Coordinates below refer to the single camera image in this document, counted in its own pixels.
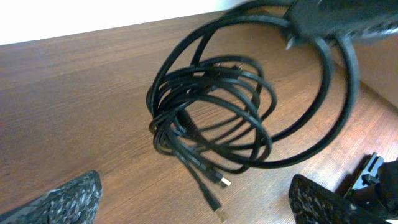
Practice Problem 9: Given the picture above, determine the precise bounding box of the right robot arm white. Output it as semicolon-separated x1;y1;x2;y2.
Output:
286;1;397;223

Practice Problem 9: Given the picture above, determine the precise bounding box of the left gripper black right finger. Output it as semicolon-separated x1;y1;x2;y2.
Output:
289;174;386;224

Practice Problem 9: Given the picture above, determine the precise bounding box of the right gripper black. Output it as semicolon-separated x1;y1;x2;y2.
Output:
284;0;397;49

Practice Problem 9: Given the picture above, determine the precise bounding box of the thin black USB cable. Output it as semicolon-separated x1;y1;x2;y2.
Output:
148;55;277;222

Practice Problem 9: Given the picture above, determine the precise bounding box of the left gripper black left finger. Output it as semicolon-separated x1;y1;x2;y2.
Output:
1;170;103;224

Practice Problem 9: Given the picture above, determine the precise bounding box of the thick black cable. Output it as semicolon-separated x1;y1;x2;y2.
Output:
146;0;361;170

